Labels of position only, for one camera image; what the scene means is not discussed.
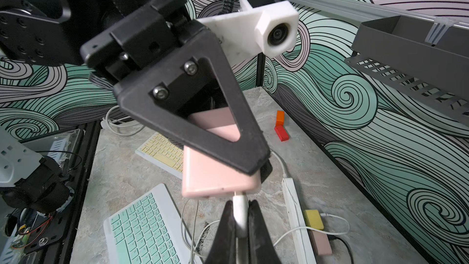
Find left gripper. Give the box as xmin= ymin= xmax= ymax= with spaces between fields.
xmin=80 ymin=0 xmax=271 ymax=176

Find black perforated wall tray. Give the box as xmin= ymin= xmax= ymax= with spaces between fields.
xmin=344 ymin=15 xmax=469 ymax=125

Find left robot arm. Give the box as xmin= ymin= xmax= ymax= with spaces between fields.
xmin=1 ymin=0 xmax=270 ymax=175

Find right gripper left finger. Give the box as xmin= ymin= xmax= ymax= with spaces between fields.
xmin=205 ymin=200 xmax=236 ymax=264

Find white charging cable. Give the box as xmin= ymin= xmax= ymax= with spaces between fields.
xmin=181 ymin=190 xmax=250 ymax=264

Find white power strip cord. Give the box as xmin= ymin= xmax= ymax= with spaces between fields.
xmin=100 ymin=104 xmax=145 ymax=137

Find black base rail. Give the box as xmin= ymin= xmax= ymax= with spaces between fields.
xmin=0 ymin=120 xmax=100 ymax=264

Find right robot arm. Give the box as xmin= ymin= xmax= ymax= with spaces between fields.
xmin=1 ymin=129 xmax=280 ymax=264

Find pink charger with black cable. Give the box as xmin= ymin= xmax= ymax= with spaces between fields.
xmin=309 ymin=231 xmax=333 ymax=256

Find orange block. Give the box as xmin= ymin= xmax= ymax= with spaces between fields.
xmin=276 ymin=111 xmax=285 ymax=127

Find white power strip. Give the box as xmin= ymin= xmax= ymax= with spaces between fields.
xmin=282 ymin=178 xmax=317 ymax=264

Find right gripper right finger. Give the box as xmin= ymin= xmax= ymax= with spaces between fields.
xmin=248 ymin=200 xmax=281 ymax=264

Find pink charger with white cable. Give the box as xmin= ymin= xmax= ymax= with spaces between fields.
xmin=181 ymin=107 xmax=261 ymax=199

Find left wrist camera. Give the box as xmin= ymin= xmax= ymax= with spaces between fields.
xmin=198 ymin=0 xmax=299 ymax=66

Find yellow wireless keyboard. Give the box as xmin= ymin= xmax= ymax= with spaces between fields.
xmin=135 ymin=132 xmax=183 ymax=179

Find yellow charger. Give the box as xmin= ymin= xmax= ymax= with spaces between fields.
xmin=303 ymin=210 xmax=324 ymax=231

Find red block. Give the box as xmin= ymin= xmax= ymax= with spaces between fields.
xmin=274 ymin=125 xmax=289 ymax=142

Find green wireless keyboard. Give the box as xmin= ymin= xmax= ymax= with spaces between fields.
xmin=103 ymin=183 xmax=191 ymax=264

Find black charging cable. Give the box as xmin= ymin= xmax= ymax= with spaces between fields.
xmin=327 ymin=234 xmax=355 ymax=264

